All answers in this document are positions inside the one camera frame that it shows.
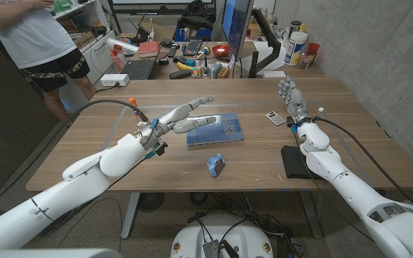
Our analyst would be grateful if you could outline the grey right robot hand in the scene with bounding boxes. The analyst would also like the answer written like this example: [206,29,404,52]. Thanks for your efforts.
[277,75,311,125]

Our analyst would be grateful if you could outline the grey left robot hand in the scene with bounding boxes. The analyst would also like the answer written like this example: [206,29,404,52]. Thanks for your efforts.
[136,95,217,151]

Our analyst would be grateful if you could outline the orange capped glue stick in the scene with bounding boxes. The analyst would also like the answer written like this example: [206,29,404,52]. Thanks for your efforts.
[128,97,143,119]

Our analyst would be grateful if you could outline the white pocket calculator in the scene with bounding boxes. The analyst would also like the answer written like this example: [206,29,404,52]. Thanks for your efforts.
[265,110,286,127]

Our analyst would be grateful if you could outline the flat white box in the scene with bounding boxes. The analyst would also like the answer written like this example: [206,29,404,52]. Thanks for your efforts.
[262,70,287,79]

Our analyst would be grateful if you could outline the clear glass jar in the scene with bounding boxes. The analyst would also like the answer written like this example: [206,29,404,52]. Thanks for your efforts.
[298,49,317,70]

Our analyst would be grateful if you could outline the black oval case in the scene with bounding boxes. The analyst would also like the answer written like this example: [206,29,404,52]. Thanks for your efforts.
[168,69,193,80]

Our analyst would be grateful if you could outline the blue hardcover book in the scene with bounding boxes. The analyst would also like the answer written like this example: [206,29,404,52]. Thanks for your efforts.
[186,113,245,147]

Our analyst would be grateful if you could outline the white canister blue label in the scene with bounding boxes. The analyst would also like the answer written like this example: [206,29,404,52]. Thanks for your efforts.
[284,31,308,67]

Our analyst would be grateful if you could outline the black flat wallet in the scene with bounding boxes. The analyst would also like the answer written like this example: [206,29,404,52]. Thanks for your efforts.
[280,145,322,180]

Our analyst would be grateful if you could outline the red cup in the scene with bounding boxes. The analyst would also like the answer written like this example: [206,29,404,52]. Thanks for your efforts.
[306,42,321,58]

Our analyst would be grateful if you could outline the black laptop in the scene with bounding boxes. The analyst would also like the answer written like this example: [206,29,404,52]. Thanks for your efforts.
[120,42,163,81]

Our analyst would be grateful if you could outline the teal plastic item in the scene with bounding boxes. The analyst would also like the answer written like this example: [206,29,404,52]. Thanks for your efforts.
[209,62,223,79]

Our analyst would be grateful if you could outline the white power strip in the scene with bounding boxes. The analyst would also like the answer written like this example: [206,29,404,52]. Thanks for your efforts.
[100,73,130,87]

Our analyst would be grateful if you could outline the red book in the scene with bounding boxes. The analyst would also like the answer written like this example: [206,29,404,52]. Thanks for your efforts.
[138,41,160,59]

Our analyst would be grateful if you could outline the black keyboard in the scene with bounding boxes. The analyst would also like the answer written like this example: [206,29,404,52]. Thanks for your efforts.
[181,39,204,57]

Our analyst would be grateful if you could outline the black round floor fan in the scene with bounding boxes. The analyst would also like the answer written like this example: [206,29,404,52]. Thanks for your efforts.
[137,192,166,214]

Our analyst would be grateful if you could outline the red bowl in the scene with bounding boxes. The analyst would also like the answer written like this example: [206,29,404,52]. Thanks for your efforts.
[211,43,232,58]

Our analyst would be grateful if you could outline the white rolled tube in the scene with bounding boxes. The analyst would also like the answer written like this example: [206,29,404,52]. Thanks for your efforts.
[105,37,140,55]

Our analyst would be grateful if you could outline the cardboard box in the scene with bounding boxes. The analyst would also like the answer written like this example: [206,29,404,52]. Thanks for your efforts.
[148,17,179,42]

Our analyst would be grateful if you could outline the white shelf unit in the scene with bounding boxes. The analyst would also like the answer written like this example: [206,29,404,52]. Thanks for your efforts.
[50,0,118,85]

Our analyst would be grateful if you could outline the computer monitor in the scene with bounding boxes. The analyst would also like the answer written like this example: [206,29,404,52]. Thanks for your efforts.
[221,0,255,60]

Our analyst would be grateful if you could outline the grey metal table leg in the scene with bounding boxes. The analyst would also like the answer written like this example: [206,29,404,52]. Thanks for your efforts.
[120,192,141,240]
[298,189,324,239]

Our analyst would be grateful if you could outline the black backpack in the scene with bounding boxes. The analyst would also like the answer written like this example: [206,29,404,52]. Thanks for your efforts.
[176,0,217,32]

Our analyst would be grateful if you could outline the whiteboard on black stand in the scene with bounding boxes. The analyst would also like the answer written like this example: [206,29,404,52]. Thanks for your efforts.
[106,0,216,15]

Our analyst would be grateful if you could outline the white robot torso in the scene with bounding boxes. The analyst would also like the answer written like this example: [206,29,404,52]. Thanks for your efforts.
[170,214,275,258]

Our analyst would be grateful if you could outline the person in white t-shirt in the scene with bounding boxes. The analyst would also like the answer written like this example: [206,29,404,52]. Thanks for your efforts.
[0,0,97,128]

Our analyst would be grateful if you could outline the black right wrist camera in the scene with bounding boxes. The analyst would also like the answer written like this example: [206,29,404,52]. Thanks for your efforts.
[285,116,297,134]

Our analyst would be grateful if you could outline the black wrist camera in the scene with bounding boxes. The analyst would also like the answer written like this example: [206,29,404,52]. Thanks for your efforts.
[145,141,168,160]
[285,116,297,134]

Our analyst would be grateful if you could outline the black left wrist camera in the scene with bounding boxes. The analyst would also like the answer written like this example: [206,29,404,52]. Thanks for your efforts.
[145,141,168,160]

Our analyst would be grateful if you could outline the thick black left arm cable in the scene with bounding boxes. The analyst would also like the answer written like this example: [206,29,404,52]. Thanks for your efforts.
[0,98,150,214]

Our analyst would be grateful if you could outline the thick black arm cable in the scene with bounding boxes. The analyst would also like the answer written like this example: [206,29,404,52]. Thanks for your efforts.
[312,116,413,207]
[0,98,150,214]

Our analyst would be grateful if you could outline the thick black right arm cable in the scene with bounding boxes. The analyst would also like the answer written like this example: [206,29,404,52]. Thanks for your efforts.
[312,116,413,207]

